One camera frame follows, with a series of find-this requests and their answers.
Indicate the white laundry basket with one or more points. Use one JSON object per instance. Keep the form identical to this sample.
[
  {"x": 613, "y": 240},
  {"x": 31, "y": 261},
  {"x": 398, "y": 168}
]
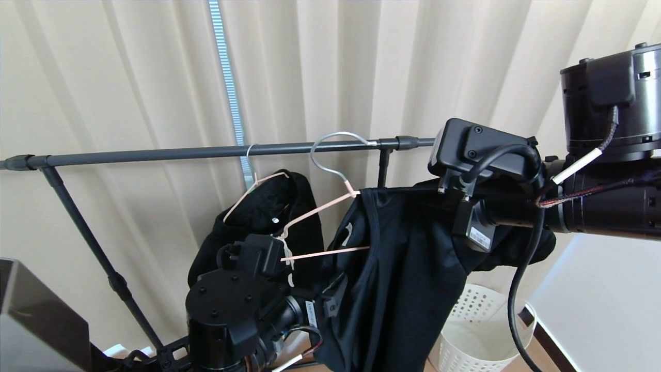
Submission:
[{"x": 480, "y": 330}]

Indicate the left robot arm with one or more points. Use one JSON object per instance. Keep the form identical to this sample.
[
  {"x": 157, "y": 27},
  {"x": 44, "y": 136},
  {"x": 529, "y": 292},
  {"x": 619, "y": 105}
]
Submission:
[{"x": 227, "y": 310}]

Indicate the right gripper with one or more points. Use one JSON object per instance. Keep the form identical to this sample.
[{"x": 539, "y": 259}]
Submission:
[{"x": 609, "y": 212}]

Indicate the pink clothes hanger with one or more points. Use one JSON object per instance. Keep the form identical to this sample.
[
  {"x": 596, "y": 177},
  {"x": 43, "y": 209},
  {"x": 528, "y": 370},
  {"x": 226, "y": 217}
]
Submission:
[
  {"x": 320, "y": 209},
  {"x": 237, "y": 204}
]

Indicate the black clothes rack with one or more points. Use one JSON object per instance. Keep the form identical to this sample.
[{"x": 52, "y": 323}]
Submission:
[{"x": 155, "y": 154}]

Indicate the beige curtain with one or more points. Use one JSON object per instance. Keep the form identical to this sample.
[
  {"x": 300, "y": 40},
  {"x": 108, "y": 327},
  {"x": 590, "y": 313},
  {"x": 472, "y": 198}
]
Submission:
[{"x": 413, "y": 62}]

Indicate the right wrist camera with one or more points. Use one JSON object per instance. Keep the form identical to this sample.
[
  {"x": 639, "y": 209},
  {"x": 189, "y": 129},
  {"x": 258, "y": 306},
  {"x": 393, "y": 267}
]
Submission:
[{"x": 475, "y": 150}]

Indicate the black garment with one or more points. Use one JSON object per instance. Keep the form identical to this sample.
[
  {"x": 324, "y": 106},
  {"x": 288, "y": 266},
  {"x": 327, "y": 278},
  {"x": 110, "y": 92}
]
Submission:
[
  {"x": 304, "y": 222},
  {"x": 403, "y": 279}
]

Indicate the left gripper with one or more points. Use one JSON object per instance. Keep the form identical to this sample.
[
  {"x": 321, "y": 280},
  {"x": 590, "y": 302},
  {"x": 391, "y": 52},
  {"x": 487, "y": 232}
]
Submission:
[{"x": 310, "y": 315}]

